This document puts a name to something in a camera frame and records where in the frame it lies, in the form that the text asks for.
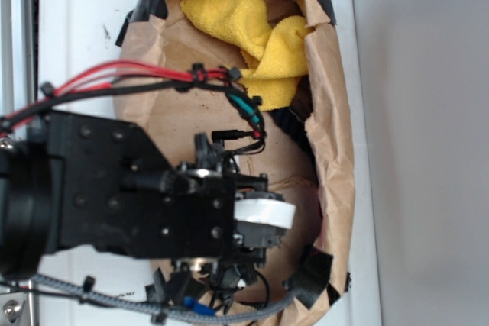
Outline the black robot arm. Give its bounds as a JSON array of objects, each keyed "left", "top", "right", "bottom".
[{"left": 1, "top": 111, "right": 296, "bottom": 300}]

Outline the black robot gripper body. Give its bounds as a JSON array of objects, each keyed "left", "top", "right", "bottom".
[{"left": 120, "top": 131, "right": 296, "bottom": 297}]

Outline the brown paper bag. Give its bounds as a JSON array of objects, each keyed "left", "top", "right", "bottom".
[{"left": 121, "top": 0, "right": 355, "bottom": 325}]

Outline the dark navy twisted rope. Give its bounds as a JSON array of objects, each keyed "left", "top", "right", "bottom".
[{"left": 270, "top": 105, "right": 316, "bottom": 163}]

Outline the silver metal frame rail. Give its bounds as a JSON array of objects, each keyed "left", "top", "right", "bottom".
[{"left": 1, "top": 0, "right": 39, "bottom": 325}]

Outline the red and black cable bundle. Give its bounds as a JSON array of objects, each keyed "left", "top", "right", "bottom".
[{"left": 0, "top": 59, "right": 267, "bottom": 159}]

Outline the grey braided cable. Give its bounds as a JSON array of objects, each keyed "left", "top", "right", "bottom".
[{"left": 31, "top": 272, "right": 303, "bottom": 324}]

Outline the yellow microfiber cloth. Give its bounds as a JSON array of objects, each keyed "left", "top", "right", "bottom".
[{"left": 180, "top": 0, "right": 313, "bottom": 111}]

